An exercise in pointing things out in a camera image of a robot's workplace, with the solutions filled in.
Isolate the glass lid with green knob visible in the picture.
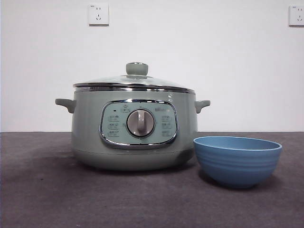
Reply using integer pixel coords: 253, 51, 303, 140
73, 62, 195, 92

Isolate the pale green electric steamer pot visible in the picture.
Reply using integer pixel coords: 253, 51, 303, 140
55, 89, 211, 171

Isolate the blue ribbed bowl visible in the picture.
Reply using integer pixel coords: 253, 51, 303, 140
193, 136, 283, 190

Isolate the white wall socket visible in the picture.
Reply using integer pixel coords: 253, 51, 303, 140
88, 3, 110, 26
288, 5, 304, 27

